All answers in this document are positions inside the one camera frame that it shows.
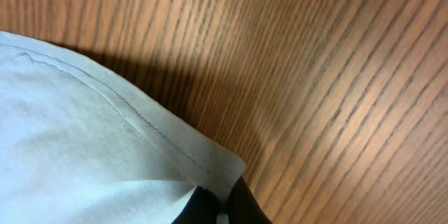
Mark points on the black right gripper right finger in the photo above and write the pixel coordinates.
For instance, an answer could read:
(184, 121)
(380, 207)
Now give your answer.
(243, 208)

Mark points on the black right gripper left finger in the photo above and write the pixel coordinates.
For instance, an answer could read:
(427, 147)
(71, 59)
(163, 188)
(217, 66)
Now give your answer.
(202, 208)

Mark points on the light blue t-shirt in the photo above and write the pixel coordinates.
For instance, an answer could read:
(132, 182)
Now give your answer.
(80, 144)

